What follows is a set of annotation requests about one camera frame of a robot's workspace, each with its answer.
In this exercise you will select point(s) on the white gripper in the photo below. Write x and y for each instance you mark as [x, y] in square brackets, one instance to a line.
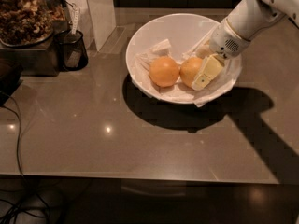
[224, 42]

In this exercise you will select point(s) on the orange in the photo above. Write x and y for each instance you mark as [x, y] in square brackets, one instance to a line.
[164, 71]
[189, 69]

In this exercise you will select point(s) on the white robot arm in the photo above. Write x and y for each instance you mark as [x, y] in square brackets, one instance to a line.
[250, 17]

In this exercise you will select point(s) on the white bowl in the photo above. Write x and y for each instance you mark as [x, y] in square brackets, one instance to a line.
[182, 23]

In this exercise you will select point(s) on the white paper napkin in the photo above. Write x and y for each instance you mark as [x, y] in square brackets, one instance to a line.
[179, 47]

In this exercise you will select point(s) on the white pillar block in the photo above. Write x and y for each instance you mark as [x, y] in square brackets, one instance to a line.
[97, 21]

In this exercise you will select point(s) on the black mesh cup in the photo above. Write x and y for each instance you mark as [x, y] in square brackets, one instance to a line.
[72, 51]

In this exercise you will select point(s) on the white tag in cup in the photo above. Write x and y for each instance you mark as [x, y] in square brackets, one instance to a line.
[75, 18]

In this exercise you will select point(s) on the steel stand box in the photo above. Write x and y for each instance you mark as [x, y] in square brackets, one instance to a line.
[37, 60]

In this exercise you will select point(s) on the glass jar of granola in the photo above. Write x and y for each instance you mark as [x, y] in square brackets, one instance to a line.
[24, 22]

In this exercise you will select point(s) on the dark object at left edge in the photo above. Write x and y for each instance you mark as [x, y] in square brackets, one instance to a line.
[10, 78]

